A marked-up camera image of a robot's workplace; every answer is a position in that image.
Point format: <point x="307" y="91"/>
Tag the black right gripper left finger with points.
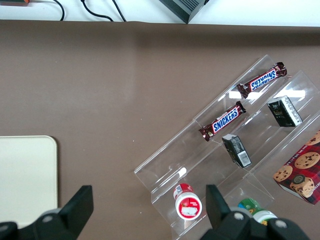
<point x="77" y="207"/>

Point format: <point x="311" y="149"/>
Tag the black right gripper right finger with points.
<point x="215" y="207"/>

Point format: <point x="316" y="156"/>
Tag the beige plastic tray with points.
<point x="25" y="175"/>

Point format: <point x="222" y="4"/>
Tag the red lidded snack cup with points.
<point x="187" y="203"/>

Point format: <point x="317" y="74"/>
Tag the green lidded snack cup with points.
<point x="250" y="205"/>

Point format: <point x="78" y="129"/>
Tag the small black carton box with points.
<point x="236" y="150"/>
<point x="283" y="112"/>

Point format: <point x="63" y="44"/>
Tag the clear acrylic display stand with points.
<point x="175" y="152"/>

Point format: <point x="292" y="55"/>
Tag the Snickers chocolate bar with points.
<point x="262" y="80"/>
<point x="223" y="121"/>

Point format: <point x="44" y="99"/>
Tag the red chocolate chip cookie box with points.
<point x="302" y="170"/>

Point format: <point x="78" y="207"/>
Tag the brown table mat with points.
<point x="100" y="100"/>

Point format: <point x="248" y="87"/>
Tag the dark grey ribbed device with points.
<point x="185" y="8"/>

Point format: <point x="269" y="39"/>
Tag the orange and black tool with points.
<point x="15" y="1"/>

